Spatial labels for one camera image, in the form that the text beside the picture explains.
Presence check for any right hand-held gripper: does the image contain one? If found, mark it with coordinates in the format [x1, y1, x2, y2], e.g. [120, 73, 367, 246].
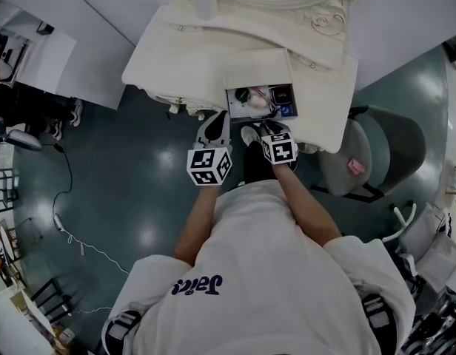
[259, 121, 299, 166]

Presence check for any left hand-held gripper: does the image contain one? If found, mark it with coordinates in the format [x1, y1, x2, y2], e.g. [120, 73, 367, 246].
[186, 110, 234, 188]

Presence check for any small cream drawer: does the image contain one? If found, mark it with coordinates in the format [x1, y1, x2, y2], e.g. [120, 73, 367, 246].
[222, 47, 300, 124]

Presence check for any white ornate dressing table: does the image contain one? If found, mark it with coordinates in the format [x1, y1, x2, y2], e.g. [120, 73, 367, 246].
[121, 0, 359, 155]

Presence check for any person's left forearm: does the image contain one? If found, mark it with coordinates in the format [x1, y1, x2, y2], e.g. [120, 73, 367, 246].
[172, 184, 221, 268]

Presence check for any person's right forearm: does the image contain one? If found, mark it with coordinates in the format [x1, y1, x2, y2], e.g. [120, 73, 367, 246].
[273, 162, 343, 248]

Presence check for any person's white left shoe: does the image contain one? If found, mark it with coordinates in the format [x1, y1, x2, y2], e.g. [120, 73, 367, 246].
[240, 124, 261, 146]

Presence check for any white pink pouch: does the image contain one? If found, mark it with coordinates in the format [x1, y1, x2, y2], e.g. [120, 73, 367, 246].
[249, 87, 274, 111]

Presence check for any black square case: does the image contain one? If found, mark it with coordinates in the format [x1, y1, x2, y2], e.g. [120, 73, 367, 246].
[270, 84, 294, 107]

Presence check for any person's black trouser leg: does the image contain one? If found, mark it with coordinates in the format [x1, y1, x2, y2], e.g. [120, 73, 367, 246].
[241, 140, 278, 185]

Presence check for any green round case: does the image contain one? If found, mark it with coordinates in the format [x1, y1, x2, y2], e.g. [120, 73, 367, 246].
[232, 88, 252, 105]

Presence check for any pink small packet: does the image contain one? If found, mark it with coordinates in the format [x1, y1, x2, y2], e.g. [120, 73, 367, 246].
[346, 158, 366, 175]

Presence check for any grey upholstered chair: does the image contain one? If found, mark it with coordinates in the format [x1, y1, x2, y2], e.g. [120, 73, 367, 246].
[310, 104, 428, 203]

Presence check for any oval cream framed mirror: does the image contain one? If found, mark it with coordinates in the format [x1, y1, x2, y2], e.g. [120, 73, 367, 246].
[171, 0, 370, 44]

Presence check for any person's white shirt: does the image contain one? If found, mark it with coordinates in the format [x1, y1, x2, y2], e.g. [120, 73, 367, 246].
[101, 179, 416, 355]

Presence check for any white rounded stool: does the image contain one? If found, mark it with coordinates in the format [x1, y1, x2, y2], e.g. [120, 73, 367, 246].
[4, 129, 43, 152]

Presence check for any white shelf unit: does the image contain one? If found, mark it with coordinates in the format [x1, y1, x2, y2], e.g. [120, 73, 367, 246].
[0, 0, 78, 96]

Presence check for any white mesh office chair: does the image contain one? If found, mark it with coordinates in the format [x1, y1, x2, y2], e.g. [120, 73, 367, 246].
[381, 200, 456, 294]

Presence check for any grey glass cabinet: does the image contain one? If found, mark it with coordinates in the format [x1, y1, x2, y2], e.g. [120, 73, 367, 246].
[443, 30, 456, 70]

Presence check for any black floor cable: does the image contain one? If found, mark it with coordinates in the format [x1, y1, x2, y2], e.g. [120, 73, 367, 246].
[51, 143, 74, 218]

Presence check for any white floor cable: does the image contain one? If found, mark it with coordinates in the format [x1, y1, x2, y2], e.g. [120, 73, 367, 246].
[60, 229, 132, 314]

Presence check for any black white shoulder strap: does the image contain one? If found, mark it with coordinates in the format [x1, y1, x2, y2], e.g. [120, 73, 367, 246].
[104, 310, 143, 351]
[360, 293, 392, 339]

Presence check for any black metal frame rack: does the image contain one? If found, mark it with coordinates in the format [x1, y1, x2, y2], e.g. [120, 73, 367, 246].
[0, 167, 21, 214]

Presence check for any black metal frame stool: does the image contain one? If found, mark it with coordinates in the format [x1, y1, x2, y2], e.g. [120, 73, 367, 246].
[29, 277, 74, 324]

